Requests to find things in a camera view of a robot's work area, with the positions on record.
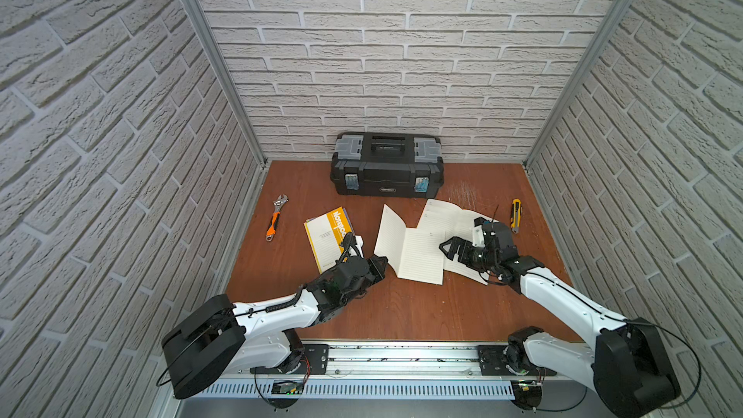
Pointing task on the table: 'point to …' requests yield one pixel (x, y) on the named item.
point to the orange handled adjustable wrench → (278, 202)
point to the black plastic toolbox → (387, 164)
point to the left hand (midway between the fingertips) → (394, 257)
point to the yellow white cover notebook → (326, 233)
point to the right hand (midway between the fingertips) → (451, 249)
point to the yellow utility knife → (516, 215)
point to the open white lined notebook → (440, 221)
